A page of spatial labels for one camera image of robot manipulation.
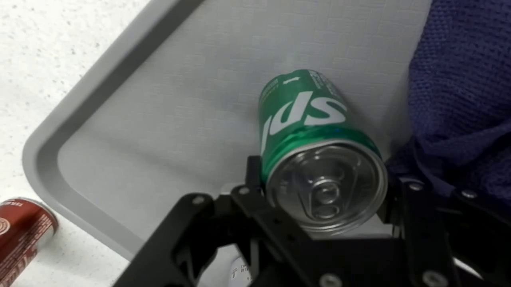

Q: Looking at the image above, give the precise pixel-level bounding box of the red soda can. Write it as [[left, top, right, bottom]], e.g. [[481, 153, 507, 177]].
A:
[[0, 196, 61, 287]]

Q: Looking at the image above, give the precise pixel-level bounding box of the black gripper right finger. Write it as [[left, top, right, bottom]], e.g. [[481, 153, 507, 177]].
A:
[[385, 177, 511, 287]]

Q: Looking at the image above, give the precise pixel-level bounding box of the green Sprite soda can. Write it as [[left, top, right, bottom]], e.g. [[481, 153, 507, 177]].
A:
[[259, 68, 390, 236]]

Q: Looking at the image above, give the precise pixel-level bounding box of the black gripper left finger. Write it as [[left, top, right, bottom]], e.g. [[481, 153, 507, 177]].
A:
[[114, 154, 322, 287]]

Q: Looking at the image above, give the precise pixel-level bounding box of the purple cloth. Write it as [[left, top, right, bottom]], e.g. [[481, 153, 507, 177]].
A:
[[385, 0, 511, 213]]

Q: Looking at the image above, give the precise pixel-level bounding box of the grey plastic serving tray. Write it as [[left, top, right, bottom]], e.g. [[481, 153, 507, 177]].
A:
[[21, 0, 435, 261]]

